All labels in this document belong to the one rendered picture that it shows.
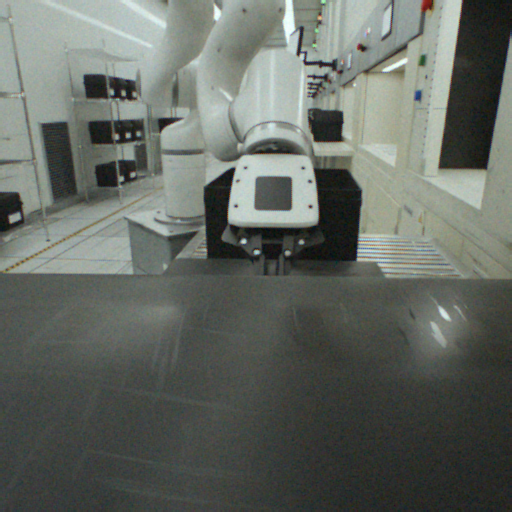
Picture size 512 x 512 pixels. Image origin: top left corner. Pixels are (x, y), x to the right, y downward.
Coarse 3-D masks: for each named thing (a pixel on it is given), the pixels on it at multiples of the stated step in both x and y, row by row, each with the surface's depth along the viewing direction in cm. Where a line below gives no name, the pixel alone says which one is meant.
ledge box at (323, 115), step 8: (320, 112) 356; (328, 112) 355; (336, 112) 354; (312, 120) 364; (320, 120) 358; (328, 120) 357; (336, 120) 356; (320, 128) 360; (328, 128) 359; (336, 128) 358; (312, 136) 369; (320, 136) 362; (328, 136) 361; (336, 136) 360
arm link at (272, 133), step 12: (252, 132) 50; (264, 132) 49; (276, 132) 49; (288, 132) 49; (300, 132) 50; (240, 144) 52; (252, 144) 50; (264, 144) 50; (288, 144) 50; (300, 144) 50
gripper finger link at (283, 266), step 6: (300, 240) 46; (294, 246) 46; (300, 246) 46; (294, 252) 46; (300, 252) 47; (282, 258) 44; (294, 258) 46; (282, 264) 44; (288, 264) 45; (282, 270) 44; (288, 270) 45
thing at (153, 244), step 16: (128, 224) 125; (144, 224) 115; (160, 224) 115; (144, 240) 118; (160, 240) 110; (176, 240) 108; (144, 256) 121; (160, 256) 112; (176, 256) 109; (144, 272) 123; (160, 272) 114
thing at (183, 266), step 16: (176, 272) 54; (192, 272) 54; (208, 272) 53; (224, 272) 53; (240, 272) 53; (272, 272) 45; (304, 272) 53; (320, 272) 53; (336, 272) 53; (352, 272) 54; (368, 272) 54
